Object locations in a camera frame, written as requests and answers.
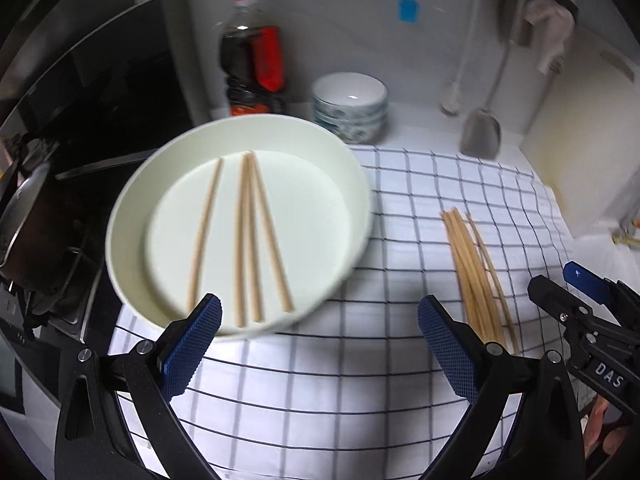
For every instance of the person's right hand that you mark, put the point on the person's right hand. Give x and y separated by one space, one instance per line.
610 430

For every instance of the round white tray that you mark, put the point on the round white tray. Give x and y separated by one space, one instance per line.
320 210

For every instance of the blue wall hook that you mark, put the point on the blue wall hook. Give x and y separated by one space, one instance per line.
408 10

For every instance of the metal spatula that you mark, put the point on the metal spatula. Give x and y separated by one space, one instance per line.
480 135

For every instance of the white cutting board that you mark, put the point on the white cutting board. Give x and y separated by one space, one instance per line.
585 160

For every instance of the metal pot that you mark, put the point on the metal pot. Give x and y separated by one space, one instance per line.
30 210

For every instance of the white grid-checked cloth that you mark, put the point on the white grid-checked cloth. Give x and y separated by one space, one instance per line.
325 385

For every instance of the black gas stove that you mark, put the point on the black gas stove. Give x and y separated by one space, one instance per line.
65 300

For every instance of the black range hood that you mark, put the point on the black range hood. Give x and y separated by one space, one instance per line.
90 75

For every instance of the black wall rack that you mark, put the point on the black wall rack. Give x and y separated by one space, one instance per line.
506 15

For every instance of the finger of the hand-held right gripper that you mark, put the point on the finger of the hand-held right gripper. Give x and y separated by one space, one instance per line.
585 280
550 292

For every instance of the grey valve with orange knob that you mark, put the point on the grey valve with orange knob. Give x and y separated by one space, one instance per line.
634 221

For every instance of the bundle of wooden chopsticks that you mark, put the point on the bundle of wooden chopsticks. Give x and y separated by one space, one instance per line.
472 280

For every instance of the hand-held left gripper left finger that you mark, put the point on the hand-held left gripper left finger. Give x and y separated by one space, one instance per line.
192 345

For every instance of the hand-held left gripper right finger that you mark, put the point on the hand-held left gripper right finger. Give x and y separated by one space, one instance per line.
447 355

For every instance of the beige hanging rag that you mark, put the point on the beige hanging rag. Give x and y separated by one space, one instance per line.
550 30

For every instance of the dark sauce bottle red label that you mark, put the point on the dark sauce bottle red label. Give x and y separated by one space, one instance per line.
250 60

